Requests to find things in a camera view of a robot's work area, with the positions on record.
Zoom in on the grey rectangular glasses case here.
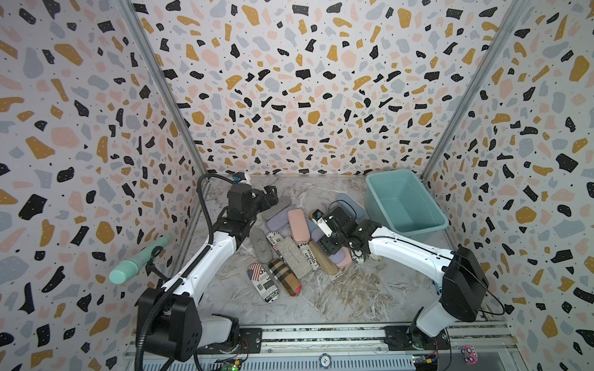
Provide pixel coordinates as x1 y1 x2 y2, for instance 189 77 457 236
276 237 312 280

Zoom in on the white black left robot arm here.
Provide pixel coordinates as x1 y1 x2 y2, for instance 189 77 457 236
134 183 278 370

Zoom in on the pink toy car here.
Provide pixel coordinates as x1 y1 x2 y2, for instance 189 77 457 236
461 346 478 366

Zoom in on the light blue fabric glasses case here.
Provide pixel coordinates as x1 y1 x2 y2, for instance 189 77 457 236
335 193 368 222

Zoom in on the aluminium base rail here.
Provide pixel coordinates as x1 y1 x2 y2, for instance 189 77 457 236
144 322 527 370

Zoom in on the world map print glasses case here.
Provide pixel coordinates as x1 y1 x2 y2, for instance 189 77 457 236
351 249 368 264

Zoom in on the aluminium wall frame strip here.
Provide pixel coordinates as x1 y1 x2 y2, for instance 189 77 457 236
113 0 207 176

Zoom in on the plaid tartan glasses case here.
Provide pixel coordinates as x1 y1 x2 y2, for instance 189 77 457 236
269 258 303 297

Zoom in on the long lilac fabric glasses case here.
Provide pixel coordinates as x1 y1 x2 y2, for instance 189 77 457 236
266 207 295 232

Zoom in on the teal plastic storage box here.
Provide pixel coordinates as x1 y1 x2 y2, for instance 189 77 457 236
365 169 449 242

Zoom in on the dark grey fabric glasses case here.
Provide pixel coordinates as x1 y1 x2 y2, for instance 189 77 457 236
249 228 274 264

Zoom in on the small pink hard glasses case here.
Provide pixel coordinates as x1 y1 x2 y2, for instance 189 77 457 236
334 247 353 268

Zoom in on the newspaper flag print glasses case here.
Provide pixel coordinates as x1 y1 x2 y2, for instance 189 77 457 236
266 231 284 253

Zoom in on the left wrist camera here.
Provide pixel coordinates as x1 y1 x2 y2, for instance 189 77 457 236
232 172 250 183

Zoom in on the long pink hard glasses case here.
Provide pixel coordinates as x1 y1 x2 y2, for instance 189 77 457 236
288 209 311 244

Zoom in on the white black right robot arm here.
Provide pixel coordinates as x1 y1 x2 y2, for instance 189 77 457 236
312 206 488 344

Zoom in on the front newspaper flag glasses case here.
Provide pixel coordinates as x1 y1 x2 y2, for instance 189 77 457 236
247 263 279 303

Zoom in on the mint green handheld microphone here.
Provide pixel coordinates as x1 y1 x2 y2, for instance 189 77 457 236
108 236 172 285

